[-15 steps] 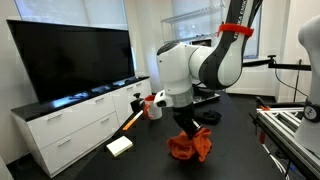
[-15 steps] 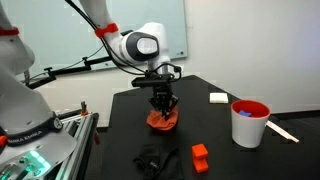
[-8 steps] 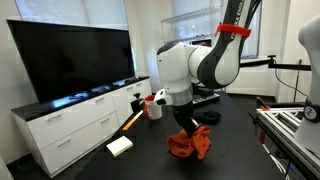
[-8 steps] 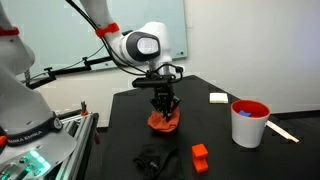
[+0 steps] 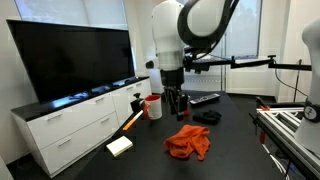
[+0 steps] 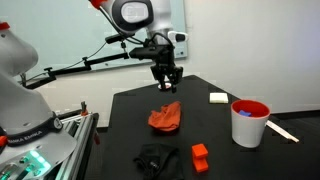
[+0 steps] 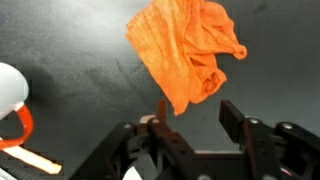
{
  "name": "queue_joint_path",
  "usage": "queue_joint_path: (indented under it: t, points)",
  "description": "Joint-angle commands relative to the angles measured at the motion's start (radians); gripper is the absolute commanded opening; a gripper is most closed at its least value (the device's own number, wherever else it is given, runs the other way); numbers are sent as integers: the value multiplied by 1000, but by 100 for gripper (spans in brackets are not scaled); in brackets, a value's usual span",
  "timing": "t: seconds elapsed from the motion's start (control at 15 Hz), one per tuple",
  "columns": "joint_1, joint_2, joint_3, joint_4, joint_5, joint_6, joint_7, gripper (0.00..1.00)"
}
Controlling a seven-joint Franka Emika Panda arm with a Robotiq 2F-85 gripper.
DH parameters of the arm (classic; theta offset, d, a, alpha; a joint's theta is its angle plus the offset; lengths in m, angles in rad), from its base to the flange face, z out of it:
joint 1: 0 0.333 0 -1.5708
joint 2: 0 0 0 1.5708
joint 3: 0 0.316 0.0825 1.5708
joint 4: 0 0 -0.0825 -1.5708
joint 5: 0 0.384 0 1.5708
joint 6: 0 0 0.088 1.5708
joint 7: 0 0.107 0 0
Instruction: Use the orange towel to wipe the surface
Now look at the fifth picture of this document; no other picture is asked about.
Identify thin black camera cable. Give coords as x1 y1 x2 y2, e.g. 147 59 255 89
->
273 66 308 100

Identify black round object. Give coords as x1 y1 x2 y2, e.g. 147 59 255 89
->
192 109 223 126

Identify orange towel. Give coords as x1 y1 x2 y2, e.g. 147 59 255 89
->
163 124 212 162

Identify white mug red interior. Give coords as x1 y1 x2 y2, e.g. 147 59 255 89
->
143 94 164 121

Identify long flat white stick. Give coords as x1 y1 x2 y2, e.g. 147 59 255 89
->
122 109 145 132

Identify red black clamp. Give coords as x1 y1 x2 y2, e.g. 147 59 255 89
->
255 96 271 112

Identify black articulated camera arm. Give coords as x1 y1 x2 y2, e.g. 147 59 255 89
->
183 54 313 75

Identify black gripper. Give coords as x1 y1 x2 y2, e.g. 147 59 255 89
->
160 67 190 122

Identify white cabinet black top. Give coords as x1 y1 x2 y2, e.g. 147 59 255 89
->
10 76 153 179

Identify black table clamp mount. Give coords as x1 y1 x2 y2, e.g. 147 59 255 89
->
129 92 145 115

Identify white rectangular foam block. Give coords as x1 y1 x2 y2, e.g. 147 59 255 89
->
105 135 134 158

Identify white cabinet drawer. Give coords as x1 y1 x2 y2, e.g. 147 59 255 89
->
39 111 121 176
26 92 117 151

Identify black flat screen television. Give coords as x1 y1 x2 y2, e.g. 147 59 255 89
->
6 19 136 105

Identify white cable under frame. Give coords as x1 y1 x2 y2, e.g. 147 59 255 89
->
261 143 292 178

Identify black vertical rod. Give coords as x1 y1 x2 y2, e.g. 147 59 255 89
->
292 58 303 103

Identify aluminium extrusion frame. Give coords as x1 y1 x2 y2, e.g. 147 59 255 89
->
249 105 320 180

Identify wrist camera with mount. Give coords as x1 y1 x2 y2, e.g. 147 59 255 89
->
145 59 161 71

